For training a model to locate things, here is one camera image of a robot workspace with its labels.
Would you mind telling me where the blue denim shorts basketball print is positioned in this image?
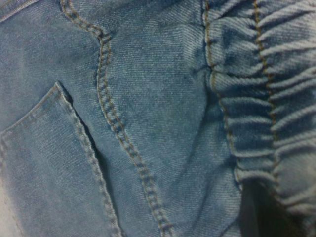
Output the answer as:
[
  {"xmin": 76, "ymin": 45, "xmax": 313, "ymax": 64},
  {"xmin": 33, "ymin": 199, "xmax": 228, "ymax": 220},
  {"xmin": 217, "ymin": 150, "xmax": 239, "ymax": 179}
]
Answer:
[{"xmin": 0, "ymin": 0, "xmax": 316, "ymax": 237}]

